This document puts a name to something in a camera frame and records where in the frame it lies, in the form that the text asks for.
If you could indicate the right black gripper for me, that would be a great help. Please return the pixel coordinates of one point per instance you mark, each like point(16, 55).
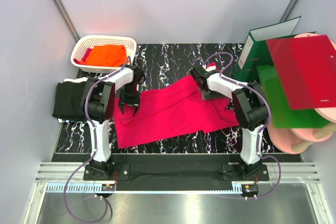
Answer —
point(206, 96)

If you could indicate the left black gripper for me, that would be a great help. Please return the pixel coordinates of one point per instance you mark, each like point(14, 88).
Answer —
point(134, 102)

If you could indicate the magenta t shirt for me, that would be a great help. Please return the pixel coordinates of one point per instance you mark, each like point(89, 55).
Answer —
point(176, 110)

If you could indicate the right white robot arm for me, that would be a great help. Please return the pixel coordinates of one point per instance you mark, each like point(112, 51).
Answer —
point(252, 113)

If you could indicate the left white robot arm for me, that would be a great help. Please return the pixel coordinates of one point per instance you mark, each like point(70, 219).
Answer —
point(98, 102)

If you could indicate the orange t shirt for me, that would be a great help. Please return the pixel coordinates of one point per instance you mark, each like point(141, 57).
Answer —
point(105, 56)

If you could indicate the folded black t shirt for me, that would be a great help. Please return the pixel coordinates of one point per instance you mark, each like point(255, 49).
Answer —
point(68, 99)

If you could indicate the green lever arch binder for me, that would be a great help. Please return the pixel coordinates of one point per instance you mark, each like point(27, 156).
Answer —
point(255, 50)

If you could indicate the white plastic basket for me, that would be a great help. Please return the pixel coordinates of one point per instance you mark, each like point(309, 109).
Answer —
point(90, 41)

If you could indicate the green plastic folder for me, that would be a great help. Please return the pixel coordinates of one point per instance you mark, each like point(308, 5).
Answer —
point(282, 116)

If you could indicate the pink round wooden stool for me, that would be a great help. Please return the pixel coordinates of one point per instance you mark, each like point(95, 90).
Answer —
point(295, 141)

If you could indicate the red plastic folder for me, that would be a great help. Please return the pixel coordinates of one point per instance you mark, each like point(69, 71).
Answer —
point(306, 70)

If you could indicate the aluminium rail frame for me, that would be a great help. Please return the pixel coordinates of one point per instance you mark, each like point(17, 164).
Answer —
point(67, 178)

